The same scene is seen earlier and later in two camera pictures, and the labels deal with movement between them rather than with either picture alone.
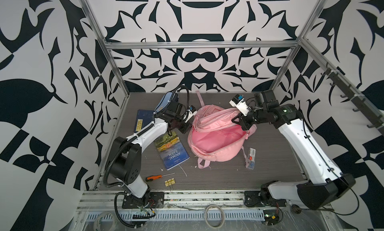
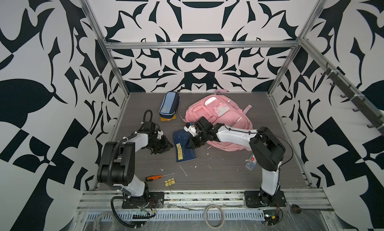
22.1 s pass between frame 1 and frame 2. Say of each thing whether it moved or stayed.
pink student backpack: moved
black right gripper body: moved
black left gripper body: moved
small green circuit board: stayed
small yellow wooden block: stayed
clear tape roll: stayed
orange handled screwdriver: stayed
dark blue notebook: moved
